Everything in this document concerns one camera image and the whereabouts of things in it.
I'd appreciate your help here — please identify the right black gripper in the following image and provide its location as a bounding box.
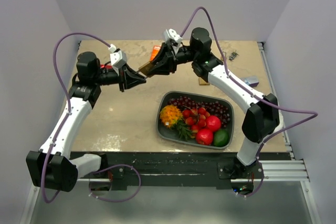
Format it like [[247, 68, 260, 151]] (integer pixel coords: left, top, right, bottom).
[[144, 46, 196, 79]]

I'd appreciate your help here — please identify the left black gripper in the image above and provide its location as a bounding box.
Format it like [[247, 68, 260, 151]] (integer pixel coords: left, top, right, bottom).
[[95, 62, 148, 92]]

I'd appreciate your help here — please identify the large brass padlock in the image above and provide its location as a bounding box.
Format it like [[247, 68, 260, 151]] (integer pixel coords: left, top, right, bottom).
[[135, 61, 154, 78]]

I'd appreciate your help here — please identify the brass padlock with key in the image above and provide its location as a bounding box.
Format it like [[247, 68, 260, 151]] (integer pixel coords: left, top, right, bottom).
[[198, 78, 210, 86]]

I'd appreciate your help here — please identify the black key bunch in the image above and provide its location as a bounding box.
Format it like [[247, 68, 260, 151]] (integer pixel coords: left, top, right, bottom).
[[228, 50, 239, 61]]

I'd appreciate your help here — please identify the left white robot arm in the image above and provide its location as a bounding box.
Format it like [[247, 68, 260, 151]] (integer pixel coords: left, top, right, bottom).
[[26, 49, 146, 192]]

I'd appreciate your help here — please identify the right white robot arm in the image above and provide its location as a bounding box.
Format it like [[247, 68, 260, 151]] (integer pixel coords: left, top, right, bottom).
[[147, 27, 283, 178]]

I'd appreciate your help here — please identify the orange razor box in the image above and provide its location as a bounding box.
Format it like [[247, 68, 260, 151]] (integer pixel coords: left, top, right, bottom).
[[150, 45, 161, 61]]

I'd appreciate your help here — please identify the red toothpaste box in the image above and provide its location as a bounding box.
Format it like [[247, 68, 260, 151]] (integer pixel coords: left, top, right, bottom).
[[100, 64, 112, 70]]

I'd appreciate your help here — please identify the orange horned melon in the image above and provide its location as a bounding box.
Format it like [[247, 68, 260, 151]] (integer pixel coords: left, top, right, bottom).
[[159, 105, 183, 130]]

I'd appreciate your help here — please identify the dark red grapes bunch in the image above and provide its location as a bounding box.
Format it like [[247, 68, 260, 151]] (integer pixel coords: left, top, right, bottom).
[[167, 97, 232, 129]]

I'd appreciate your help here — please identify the grey fruit tray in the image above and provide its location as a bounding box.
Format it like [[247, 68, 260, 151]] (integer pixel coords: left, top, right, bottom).
[[157, 91, 234, 150]]

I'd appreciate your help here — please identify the green pineapple leaf top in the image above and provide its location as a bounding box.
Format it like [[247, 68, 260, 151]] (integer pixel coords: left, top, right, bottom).
[[174, 120, 195, 141]]

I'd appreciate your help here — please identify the upper red pomegranate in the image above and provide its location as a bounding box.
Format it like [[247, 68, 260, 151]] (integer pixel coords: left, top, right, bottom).
[[205, 115, 222, 132]]

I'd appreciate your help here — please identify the red pomegranate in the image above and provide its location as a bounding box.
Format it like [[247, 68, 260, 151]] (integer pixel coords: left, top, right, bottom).
[[195, 129, 214, 145], [205, 115, 222, 132]]

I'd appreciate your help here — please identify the lower red pomegranate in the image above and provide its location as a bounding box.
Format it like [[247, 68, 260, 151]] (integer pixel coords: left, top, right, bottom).
[[195, 129, 214, 145]]

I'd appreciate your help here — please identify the purple toothpaste box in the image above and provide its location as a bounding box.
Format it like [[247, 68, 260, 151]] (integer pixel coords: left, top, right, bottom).
[[243, 76, 259, 88]]

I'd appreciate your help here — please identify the green avocado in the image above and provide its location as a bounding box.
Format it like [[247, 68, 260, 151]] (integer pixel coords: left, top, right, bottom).
[[213, 129, 229, 147]]

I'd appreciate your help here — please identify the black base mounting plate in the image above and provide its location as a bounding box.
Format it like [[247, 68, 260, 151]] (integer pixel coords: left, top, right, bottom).
[[84, 152, 264, 190]]

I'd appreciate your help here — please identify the white paper towel roll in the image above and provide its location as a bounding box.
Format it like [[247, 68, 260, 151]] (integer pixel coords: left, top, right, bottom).
[[274, 111, 284, 132]]

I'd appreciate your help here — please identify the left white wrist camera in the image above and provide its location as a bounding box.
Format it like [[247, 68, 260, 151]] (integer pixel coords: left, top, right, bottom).
[[109, 44, 127, 75]]

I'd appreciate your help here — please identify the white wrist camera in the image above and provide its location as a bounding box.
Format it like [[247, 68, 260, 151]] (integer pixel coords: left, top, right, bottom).
[[163, 28, 183, 48], [109, 44, 127, 75]]

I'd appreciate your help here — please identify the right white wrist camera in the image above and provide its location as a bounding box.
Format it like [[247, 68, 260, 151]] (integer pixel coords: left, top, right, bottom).
[[163, 28, 183, 48]]

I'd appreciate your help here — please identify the aluminium frame rail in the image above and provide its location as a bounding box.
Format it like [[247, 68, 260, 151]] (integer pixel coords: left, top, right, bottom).
[[78, 159, 310, 183]]

